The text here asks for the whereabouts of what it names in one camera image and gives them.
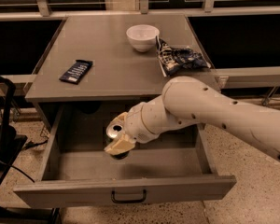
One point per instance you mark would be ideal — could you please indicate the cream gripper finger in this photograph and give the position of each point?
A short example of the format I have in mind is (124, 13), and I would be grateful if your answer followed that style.
(119, 120)
(119, 145)

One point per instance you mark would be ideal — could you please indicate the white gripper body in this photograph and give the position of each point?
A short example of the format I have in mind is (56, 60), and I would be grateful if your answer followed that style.
(135, 124)

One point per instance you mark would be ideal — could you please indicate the green soda can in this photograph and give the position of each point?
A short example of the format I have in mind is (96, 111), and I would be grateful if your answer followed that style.
(114, 132)

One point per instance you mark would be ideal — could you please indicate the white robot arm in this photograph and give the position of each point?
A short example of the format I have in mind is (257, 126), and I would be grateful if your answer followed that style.
(187, 101)

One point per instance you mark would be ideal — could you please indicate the open grey top drawer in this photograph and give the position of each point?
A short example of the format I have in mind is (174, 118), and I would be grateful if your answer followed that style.
(76, 171)

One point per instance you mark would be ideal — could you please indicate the grey metal cabinet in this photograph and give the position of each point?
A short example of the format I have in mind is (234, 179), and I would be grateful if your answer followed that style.
(118, 70)

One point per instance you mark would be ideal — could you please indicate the dark blue snack bar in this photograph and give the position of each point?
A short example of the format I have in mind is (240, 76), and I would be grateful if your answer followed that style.
(76, 72)

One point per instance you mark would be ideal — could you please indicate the blue crumpled chip bag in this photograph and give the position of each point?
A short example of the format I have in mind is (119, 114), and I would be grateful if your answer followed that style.
(172, 60)

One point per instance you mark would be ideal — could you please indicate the white ceramic bowl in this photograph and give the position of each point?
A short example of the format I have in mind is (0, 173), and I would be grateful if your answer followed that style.
(142, 37)

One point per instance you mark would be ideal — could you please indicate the black chair base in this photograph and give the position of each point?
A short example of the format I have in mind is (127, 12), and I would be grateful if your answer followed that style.
(10, 142)

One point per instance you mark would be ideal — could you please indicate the metal window railing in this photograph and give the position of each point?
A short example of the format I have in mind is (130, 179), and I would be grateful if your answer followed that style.
(140, 6)

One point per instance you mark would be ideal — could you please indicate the black drawer handle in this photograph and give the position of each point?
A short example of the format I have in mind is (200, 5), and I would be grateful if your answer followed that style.
(125, 198)

